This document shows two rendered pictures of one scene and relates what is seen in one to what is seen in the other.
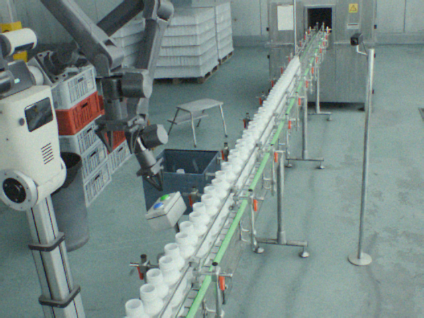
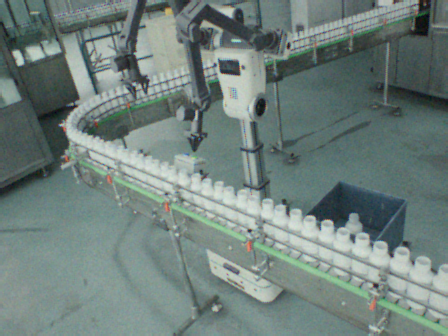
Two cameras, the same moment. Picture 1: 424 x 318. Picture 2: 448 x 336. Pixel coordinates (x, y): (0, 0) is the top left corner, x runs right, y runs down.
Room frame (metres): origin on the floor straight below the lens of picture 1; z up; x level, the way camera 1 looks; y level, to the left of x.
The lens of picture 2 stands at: (2.40, -1.21, 1.98)
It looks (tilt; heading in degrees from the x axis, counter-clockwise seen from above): 30 degrees down; 120
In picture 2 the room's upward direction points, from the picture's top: 10 degrees counter-clockwise
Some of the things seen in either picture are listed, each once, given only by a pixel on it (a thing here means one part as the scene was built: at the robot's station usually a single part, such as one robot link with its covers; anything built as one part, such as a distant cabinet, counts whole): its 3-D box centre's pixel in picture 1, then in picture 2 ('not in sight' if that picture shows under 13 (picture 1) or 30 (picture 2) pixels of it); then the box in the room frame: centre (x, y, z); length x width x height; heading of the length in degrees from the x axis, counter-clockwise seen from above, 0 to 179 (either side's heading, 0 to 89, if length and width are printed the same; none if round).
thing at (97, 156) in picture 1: (73, 159); not in sight; (3.97, 1.23, 0.33); 0.61 x 0.41 x 0.22; 168
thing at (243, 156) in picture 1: (240, 164); (231, 206); (1.78, -0.12, 1.08); 0.06 x 0.06 x 0.17
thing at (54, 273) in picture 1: (56, 281); (255, 173); (1.56, 0.64, 0.74); 0.11 x 0.11 x 0.40; 72
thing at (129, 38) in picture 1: (116, 50); not in sight; (9.31, 1.67, 0.50); 1.23 x 1.05 x 1.00; 160
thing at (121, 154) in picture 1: (104, 154); not in sight; (4.67, 1.12, 0.11); 0.61 x 0.41 x 0.22; 165
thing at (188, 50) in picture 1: (182, 44); not in sight; (8.80, 0.37, 0.59); 1.24 x 1.03 x 1.17; 165
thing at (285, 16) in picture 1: (285, 17); not in sight; (6.10, -1.06, 1.22); 0.23 x 0.03 x 0.32; 72
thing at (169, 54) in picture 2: not in sight; (194, 54); (-0.63, 3.86, 0.59); 1.10 x 0.62 x 1.18; 54
